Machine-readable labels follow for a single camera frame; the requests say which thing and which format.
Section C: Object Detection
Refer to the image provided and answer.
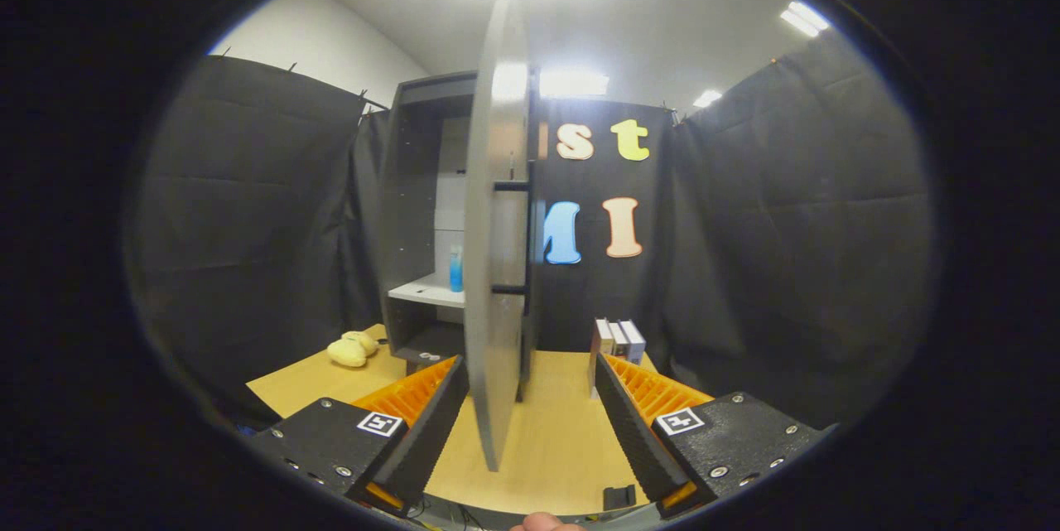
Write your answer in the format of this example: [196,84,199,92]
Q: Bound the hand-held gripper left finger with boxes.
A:
[244,355,471,519]

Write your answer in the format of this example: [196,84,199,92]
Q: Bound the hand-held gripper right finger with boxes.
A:
[594,351,839,519]

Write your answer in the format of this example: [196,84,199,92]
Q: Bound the beige cabinet door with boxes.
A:
[462,0,539,472]

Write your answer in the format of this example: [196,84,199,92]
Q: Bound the black cabinet door handle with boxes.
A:
[491,160,537,318]

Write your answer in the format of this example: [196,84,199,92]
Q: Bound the dark grey cabinet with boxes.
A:
[377,71,498,374]

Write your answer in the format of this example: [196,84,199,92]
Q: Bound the black backdrop cloth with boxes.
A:
[132,55,932,432]

